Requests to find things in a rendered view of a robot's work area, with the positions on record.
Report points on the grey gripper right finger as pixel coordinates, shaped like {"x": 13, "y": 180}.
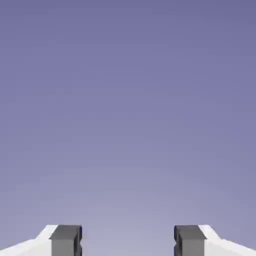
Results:
{"x": 192, "y": 242}

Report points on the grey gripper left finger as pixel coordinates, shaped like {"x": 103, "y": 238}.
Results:
{"x": 64, "y": 242}

